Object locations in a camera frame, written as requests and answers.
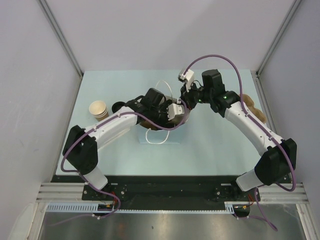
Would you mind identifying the stack of black lids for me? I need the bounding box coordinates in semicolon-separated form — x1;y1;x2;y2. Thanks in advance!
111;101;126;114

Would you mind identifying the stack of paper cups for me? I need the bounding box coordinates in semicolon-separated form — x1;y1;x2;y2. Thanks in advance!
89;100;109;122

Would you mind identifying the brown pulp cup carrier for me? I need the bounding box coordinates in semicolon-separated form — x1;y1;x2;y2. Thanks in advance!
242;94;267;124

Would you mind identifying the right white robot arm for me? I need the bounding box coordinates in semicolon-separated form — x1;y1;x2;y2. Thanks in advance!
178;69;297;201

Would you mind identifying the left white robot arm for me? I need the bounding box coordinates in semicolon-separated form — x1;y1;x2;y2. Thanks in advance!
62;88;184;200

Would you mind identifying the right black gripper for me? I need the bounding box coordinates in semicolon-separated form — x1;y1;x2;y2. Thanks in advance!
179;80;212;111

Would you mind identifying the aluminium frame post left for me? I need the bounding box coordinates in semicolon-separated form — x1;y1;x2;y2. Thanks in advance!
37;0;84;79

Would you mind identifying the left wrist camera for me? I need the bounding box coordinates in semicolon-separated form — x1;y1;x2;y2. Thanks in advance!
167;100;185;123

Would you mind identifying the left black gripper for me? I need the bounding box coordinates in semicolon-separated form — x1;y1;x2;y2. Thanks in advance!
148;99;176;136

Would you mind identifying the light blue paper bag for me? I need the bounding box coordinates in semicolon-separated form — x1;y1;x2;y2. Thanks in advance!
136;79;191;146

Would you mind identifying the white slotted cable duct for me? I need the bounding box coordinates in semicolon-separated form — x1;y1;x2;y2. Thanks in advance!
46;202;235;214

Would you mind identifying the aluminium frame post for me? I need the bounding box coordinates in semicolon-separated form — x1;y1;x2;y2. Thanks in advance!
37;0;84;79
255;0;304;78

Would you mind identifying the aluminium frame post right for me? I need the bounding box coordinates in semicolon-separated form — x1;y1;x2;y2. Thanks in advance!
255;0;304;78

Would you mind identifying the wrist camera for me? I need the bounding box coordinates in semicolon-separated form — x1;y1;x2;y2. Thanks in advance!
167;100;185;123
178;69;195;92

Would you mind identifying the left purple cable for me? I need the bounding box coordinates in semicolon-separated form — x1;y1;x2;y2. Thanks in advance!
61;98;190;221

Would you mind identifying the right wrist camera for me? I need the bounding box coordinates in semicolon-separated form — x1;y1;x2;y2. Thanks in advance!
178;69;195;92

